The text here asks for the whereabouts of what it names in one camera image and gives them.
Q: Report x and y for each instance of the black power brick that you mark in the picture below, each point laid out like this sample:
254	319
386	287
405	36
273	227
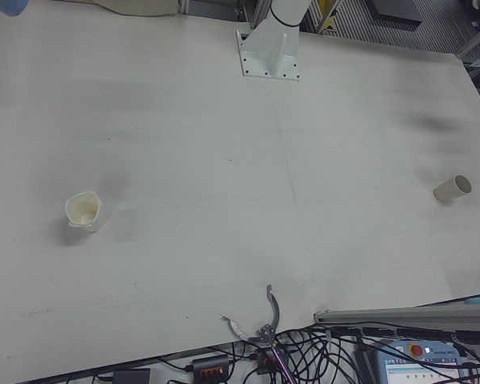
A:
132	377

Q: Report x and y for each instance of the small black orange adapter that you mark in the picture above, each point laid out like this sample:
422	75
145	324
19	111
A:
266	360

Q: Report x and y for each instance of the aluminium profile rail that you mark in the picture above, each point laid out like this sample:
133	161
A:
404	315

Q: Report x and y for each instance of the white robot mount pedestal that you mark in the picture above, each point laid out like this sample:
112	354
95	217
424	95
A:
270	52

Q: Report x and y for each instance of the white paper cup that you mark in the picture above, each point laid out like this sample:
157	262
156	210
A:
89	218

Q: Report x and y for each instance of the smooth beige paper cup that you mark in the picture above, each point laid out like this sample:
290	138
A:
448	190

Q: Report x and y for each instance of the metal two-prong claw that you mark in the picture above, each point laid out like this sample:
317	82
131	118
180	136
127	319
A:
276	310

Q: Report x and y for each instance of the dark grey box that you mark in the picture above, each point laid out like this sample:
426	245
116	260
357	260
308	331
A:
396	9

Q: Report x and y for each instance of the aluminium frame strut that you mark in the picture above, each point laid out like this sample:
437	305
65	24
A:
474	40

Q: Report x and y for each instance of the robot teach pendant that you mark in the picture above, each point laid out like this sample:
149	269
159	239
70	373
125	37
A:
424	366

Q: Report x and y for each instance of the yellow black striped post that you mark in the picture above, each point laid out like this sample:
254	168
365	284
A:
327	18

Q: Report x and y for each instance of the black hub with orange ports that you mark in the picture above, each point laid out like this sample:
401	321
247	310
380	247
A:
210	366

